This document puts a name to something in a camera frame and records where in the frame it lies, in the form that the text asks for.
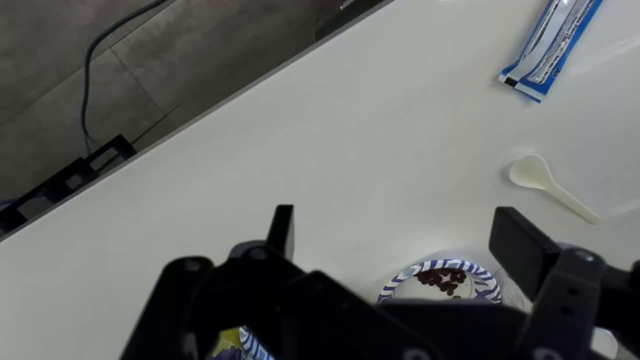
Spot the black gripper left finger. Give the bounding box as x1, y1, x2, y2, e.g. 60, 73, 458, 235
121, 203, 376, 360

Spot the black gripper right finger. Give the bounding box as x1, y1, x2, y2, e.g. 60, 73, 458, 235
487, 206, 640, 360

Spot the white plastic spoon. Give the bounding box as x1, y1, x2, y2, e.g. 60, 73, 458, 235
508, 153, 604, 226

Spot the black power strip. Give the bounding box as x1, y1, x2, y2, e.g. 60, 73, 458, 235
0, 131, 139, 235

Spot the blue white snack wrapper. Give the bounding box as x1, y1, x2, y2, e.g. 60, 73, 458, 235
495, 0, 606, 103

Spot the black floor cable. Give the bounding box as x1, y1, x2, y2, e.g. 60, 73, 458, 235
80, 0, 168, 156

